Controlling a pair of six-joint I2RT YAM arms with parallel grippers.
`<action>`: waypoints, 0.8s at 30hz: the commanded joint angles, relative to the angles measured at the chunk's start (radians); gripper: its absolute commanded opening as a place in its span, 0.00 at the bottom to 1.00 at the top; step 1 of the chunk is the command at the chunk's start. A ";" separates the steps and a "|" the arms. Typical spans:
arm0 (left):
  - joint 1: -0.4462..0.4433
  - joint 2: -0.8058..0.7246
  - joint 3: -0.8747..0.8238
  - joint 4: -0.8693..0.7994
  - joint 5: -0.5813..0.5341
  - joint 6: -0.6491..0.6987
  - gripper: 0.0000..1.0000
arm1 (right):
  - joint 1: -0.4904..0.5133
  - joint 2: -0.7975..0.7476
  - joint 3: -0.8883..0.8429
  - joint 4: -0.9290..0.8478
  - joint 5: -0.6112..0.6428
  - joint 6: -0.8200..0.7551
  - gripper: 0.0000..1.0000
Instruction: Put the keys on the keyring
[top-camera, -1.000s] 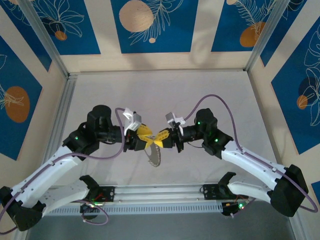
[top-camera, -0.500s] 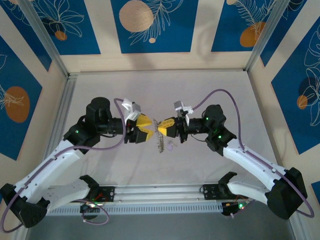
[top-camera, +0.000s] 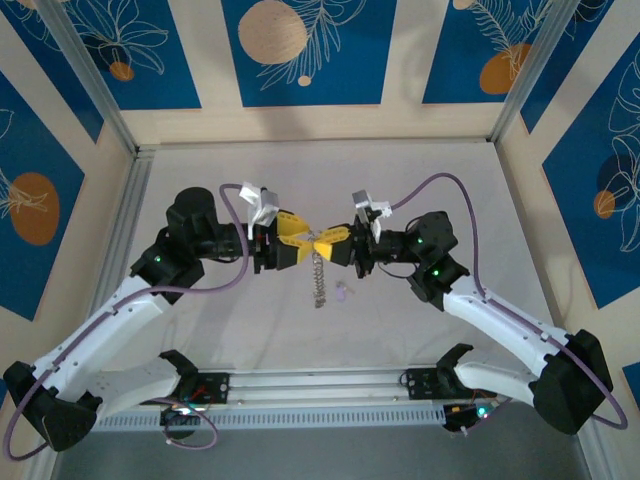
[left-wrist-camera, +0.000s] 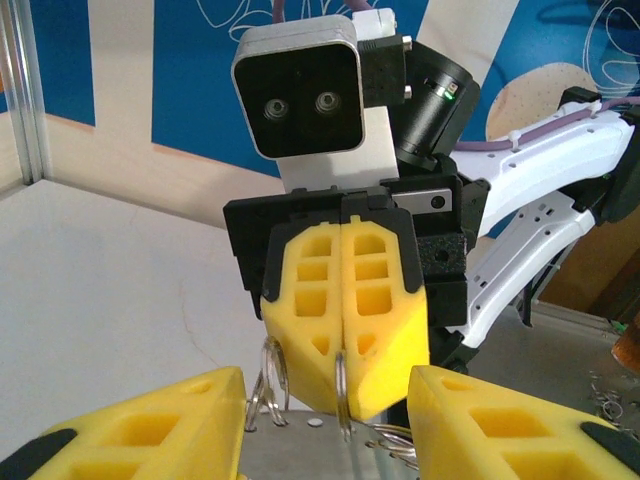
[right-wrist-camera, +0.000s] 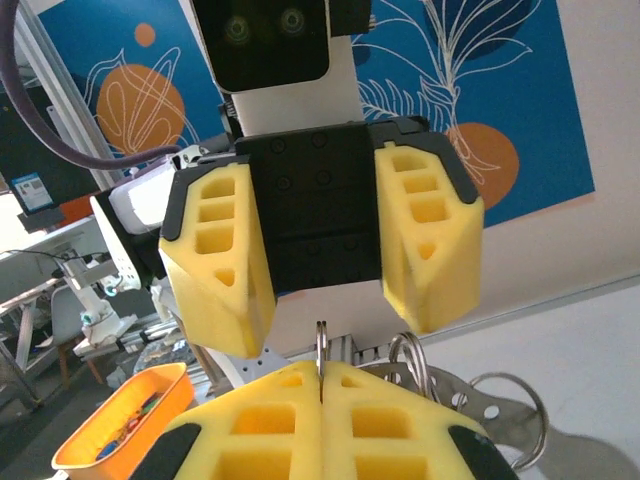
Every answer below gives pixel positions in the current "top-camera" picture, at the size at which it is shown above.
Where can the lilac plastic key tag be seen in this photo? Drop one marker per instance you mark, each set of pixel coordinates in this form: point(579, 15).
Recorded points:
point(341, 296)

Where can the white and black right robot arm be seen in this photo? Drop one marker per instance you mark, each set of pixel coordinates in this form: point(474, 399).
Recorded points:
point(495, 327)

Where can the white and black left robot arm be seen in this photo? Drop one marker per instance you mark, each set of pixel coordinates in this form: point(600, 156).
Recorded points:
point(107, 340)

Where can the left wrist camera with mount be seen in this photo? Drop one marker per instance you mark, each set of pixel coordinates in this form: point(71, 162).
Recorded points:
point(262, 202)

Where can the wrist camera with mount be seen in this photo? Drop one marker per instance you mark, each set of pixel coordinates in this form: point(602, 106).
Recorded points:
point(262, 202)
point(362, 199)

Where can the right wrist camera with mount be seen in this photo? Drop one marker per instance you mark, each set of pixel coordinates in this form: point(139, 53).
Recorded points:
point(362, 199)

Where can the long aluminium frame rail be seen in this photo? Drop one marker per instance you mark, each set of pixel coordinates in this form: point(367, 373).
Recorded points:
point(320, 385)

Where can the blue floral wall panel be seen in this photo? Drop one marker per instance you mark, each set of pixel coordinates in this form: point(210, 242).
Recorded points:
point(565, 50)
point(575, 225)
point(632, 385)
point(175, 50)
point(45, 70)
point(360, 75)
point(450, 50)
point(20, 150)

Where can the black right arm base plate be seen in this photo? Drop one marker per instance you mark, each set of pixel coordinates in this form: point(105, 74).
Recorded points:
point(420, 382)

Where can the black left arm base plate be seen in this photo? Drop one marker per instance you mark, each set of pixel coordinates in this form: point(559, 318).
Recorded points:
point(215, 387)

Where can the aluminium frame post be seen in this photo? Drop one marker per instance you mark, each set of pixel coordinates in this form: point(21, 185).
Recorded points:
point(530, 65)
point(592, 462)
point(85, 65)

